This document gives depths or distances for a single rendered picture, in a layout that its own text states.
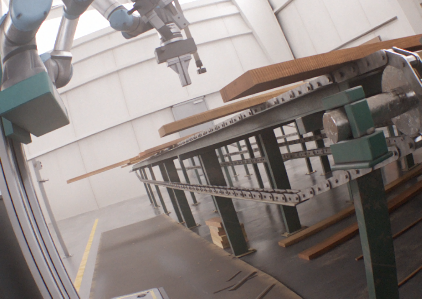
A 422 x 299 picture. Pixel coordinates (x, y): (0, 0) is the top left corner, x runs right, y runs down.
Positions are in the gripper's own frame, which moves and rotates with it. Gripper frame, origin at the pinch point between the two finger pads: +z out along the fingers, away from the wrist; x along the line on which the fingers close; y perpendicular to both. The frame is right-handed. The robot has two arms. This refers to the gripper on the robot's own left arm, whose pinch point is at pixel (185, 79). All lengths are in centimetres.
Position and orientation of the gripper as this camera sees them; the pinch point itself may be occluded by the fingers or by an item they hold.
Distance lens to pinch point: 154.2
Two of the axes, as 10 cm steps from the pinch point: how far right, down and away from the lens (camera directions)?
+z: 3.2, 9.5, 0.1
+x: 9.3, -3.1, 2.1
